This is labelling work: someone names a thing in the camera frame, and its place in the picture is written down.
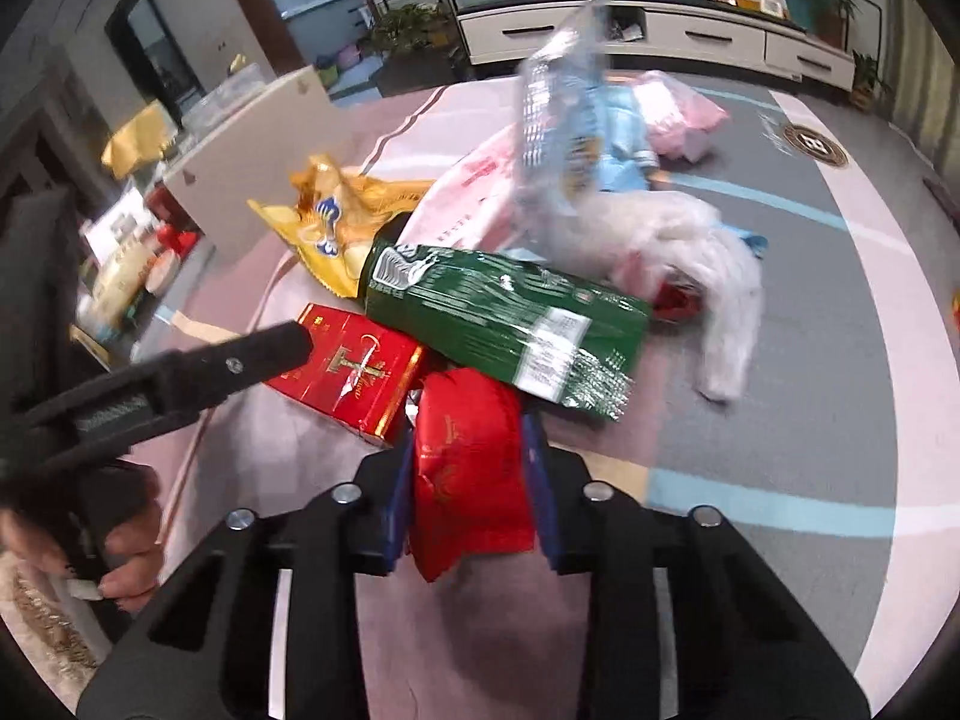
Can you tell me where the white tv cabinet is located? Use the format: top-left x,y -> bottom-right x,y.
457,0 -> 856,93

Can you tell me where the white plastic bag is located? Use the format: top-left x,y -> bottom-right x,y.
540,190 -> 765,403

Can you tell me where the white storage box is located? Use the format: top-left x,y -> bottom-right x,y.
163,67 -> 353,263

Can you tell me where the large green floor plant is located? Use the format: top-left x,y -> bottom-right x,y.
371,2 -> 459,70

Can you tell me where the pink printed wrapper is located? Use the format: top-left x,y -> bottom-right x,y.
397,125 -> 516,252

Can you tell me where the light blue mesh cloth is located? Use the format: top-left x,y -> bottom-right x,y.
597,83 -> 659,193

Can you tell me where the clear plastic container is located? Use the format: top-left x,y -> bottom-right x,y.
182,64 -> 267,138

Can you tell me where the potted plant by cabinet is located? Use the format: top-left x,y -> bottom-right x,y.
811,0 -> 859,49

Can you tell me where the pink plastic bag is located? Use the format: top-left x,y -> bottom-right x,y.
633,70 -> 729,163

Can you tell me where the green foil tea bag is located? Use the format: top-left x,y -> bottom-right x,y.
359,241 -> 651,421

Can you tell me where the red cigarette carton box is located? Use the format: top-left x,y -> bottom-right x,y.
267,304 -> 438,445

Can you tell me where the red foil snack bag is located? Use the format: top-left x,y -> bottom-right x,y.
409,367 -> 535,582

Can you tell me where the yellow chip bag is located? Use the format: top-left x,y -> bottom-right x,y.
247,154 -> 433,299

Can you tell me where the person left hand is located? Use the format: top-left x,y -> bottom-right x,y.
2,463 -> 164,614

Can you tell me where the clear printed zip bag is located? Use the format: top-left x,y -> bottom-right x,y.
512,0 -> 615,216

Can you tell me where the yellow cloth on shelf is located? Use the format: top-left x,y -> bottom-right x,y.
101,101 -> 179,181

